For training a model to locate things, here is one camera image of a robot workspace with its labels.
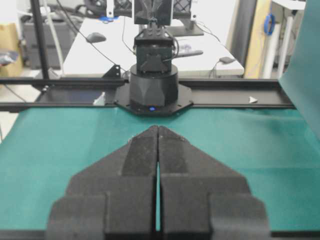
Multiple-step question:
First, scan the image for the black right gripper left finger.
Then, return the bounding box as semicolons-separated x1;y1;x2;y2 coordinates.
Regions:
47;125;158;240

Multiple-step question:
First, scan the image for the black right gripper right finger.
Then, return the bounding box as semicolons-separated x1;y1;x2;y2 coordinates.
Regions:
158;126;271;240

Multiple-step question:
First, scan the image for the green table mat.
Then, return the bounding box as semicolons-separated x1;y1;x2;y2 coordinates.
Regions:
0;108;320;232

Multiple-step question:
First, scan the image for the white desk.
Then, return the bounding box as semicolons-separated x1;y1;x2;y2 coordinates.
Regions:
63;17;245;78

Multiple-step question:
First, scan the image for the green backdrop curtain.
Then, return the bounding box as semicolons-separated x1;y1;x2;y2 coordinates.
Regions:
279;0;320;120

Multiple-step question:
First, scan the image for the grey computer mouse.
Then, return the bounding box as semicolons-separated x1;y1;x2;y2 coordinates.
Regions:
86;32;107;44

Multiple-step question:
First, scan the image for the dark monitor stand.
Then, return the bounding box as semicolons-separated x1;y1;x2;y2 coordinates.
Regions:
166;19;204;37

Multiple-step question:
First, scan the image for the cardboard box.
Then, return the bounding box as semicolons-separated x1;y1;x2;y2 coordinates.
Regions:
0;23;23;77

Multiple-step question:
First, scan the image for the black vertical pole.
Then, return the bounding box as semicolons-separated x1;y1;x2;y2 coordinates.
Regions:
30;0;50;79

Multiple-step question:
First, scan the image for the black aluminium rail frame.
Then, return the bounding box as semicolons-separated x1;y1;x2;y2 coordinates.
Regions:
0;77;295;116

